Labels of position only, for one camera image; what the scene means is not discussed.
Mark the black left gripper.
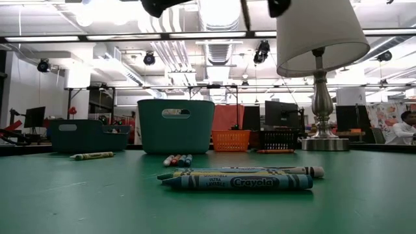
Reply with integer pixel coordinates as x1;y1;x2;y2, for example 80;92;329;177
267;0;293;18

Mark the tall teal plastic bin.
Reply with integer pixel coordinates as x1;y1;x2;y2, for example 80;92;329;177
137;99;216;155

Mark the silver lamp white shade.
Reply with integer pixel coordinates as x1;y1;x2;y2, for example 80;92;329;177
276;0;371;152

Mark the black computer monitor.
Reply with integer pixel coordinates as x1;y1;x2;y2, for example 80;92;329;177
335;104;371;144
24;106;47;129
265;100;300;127

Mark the black upright panel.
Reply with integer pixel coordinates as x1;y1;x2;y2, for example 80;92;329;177
243;105;261;131

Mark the white cylindrical column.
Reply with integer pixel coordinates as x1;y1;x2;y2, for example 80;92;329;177
336;86;367;106

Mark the orange red panel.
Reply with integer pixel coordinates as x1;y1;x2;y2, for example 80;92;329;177
213;104;245;131

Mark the black plastic basket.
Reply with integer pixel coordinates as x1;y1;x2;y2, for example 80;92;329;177
250;129;302;151

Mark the orange plastic basket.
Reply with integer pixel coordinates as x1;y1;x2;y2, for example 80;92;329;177
211;129;252;153

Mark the orange crayon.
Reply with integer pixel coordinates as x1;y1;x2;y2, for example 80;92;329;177
256;148;296;155

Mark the floral patterned cloth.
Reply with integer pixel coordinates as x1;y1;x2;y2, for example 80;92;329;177
365;102;416;134

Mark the large white crayon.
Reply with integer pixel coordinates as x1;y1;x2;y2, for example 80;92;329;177
222;166;325;179

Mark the person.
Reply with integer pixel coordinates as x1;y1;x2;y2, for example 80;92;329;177
384;110;416;146

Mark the large blue crayon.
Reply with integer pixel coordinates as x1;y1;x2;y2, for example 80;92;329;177
161;174;314;191

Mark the large green crayon yellow wrapper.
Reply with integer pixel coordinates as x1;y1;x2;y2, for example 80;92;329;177
157;171;290;181

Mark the dark shelving unit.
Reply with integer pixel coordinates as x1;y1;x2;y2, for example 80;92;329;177
88;89;114;114

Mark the dark teal stepped bin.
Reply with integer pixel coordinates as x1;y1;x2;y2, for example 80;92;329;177
49;119;131;154

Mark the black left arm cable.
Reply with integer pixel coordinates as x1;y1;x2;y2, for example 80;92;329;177
240;0;252;33

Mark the black ceiling camera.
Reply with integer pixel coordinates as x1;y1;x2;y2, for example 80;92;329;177
376;50;393;62
36;58;51;73
253;40;271;64
143;51;156;66

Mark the black metal frame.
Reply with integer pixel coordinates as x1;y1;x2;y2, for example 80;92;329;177
64;83;416;131

